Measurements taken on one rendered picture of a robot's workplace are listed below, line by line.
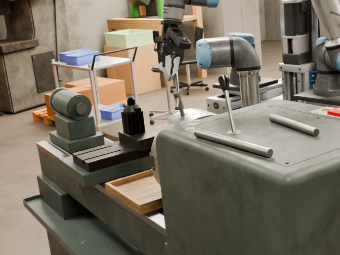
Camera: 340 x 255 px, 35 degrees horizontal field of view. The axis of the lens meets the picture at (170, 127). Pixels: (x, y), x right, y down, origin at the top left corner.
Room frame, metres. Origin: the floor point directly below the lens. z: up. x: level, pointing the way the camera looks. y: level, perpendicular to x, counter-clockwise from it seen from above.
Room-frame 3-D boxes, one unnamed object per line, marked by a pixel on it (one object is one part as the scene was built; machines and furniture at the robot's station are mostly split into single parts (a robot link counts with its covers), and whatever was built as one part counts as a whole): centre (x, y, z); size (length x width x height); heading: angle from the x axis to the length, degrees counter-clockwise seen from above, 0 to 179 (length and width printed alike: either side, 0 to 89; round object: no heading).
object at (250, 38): (2.55, -0.37, 1.33); 0.13 x 0.12 x 0.14; 85
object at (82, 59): (5.88, 0.76, 0.51); 1.07 x 0.63 x 1.01; 31
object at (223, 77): (1.51, -0.17, 1.38); 0.04 x 0.03 x 0.05; 30
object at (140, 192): (2.02, 0.06, 0.89); 0.36 x 0.30 x 0.04; 120
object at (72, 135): (2.82, 0.51, 1.01); 0.30 x 0.20 x 0.29; 30
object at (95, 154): (2.34, 0.22, 0.95); 0.43 x 0.18 x 0.04; 120
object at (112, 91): (7.05, 1.15, 0.20); 1.10 x 0.75 x 0.40; 127
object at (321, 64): (2.14, -0.68, 1.33); 0.13 x 0.12 x 0.14; 6
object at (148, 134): (2.34, 0.15, 1.00); 0.20 x 0.10 x 0.05; 30
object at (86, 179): (2.39, 0.22, 0.90); 0.53 x 0.30 x 0.06; 120
